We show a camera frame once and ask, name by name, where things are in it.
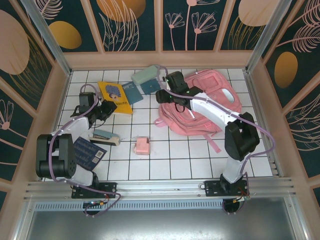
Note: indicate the yellow book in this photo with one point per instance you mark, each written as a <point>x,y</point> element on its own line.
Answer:
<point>115,95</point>

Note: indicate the blue and cream stapler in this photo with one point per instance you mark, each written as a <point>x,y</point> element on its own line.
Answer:
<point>105,137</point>

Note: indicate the navy booklet with QR codes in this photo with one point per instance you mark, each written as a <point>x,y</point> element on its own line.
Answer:
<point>86,152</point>

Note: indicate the pink backpack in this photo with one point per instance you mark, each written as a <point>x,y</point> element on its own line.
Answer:
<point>220,90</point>

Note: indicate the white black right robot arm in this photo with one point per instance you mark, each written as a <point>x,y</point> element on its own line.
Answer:
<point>210,110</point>

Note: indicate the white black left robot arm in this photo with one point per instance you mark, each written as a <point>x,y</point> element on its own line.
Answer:
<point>77,127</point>

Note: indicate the teal square notebook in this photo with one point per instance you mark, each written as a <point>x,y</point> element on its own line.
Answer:
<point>150,87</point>

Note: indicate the mint green glasses case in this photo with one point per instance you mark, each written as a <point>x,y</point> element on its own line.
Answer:
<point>143,75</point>

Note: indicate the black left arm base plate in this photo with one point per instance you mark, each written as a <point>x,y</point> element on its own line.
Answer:
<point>107,190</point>

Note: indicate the aluminium mounting rail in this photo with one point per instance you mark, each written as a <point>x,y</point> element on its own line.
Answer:
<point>162,191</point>

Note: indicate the aluminium frame post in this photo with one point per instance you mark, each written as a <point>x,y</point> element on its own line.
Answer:
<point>270,32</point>
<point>47,32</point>

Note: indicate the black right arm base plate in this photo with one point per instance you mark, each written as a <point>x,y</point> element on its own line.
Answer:
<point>212,188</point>

